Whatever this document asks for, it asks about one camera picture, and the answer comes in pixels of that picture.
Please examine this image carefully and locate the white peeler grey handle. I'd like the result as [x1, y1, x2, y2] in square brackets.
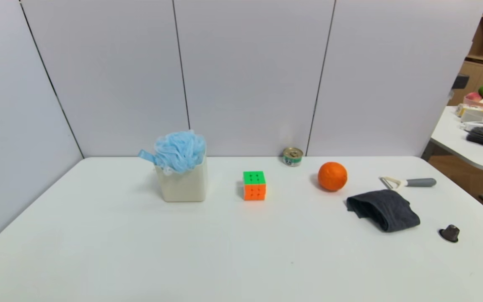
[380, 176, 437, 191]

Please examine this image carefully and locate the pink basket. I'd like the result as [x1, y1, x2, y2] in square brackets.
[463, 92, 483, 110]

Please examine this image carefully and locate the small dark brown cap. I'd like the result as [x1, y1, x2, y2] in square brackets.
[439, 225, 460, 243]

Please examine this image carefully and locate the colourful puzzle cube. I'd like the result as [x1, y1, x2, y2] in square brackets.
[243, 171, 267, 201]

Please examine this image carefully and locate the dark grey folded towel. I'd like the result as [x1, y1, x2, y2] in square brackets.
[346, 190, 421, 233]

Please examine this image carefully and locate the white rectangular box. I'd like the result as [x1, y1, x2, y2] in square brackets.
[461, 109, 483, 123]

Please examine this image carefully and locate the light blue bath loofah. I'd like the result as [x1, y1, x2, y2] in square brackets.
[138, 130, 207, 175]

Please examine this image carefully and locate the white plastic box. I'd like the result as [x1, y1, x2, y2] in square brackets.
[154, 157, 208, 203]

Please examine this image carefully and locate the white side table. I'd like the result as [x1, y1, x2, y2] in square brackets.
[421, 105, 483, 172]

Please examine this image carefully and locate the orange fruit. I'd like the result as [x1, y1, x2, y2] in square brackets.
[318, 162, 348, 192]

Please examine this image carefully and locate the small tin can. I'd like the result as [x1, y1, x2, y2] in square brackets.
[283, 147, 304, 167]

